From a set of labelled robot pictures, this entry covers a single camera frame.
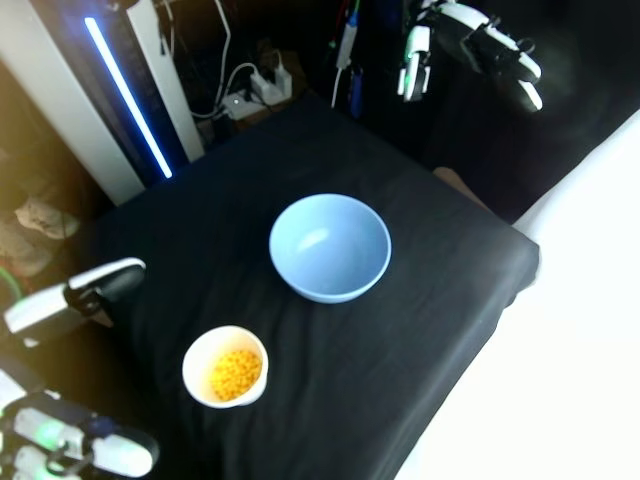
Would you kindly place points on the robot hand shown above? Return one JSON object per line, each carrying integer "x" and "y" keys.
{"x": 50, "y": 305}
{"x": 417, "y": 45}

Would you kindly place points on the white paper cup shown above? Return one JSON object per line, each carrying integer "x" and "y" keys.
{"x": 200, "y": 360}

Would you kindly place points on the pile of yellow beads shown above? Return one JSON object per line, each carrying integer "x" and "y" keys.
{"x": 235, "y": 375}

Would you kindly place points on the light blue bowl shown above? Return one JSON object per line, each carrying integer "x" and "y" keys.
{"x": 330, "y": 250}

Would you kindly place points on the beige crumpled rags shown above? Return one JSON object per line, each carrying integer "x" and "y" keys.
{"x": 35, "y": 235}

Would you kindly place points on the white hanging connector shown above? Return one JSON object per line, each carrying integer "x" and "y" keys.
{"x": 345, "y": 50}

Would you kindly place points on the brown cardboard piece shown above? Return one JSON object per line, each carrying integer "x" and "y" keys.
{"x": 297, "y": 75}

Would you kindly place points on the white plug adapters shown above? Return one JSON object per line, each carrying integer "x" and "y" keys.
{"x": 272, "y": 82}

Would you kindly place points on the white power strip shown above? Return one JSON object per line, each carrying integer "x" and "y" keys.
{"x": 240, "y": 104}

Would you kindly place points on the white pillar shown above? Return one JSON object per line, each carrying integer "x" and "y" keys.
{"x": 65, "y": 115}

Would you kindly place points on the blue LED light strip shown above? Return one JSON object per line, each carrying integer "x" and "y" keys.
{"x": 125, "y": 95}

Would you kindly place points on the black table cloth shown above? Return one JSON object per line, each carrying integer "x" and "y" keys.
{"x": 400, "y": 325}

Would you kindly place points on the white sheet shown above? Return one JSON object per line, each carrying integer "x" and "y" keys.
{"x": 575, "y": 300}

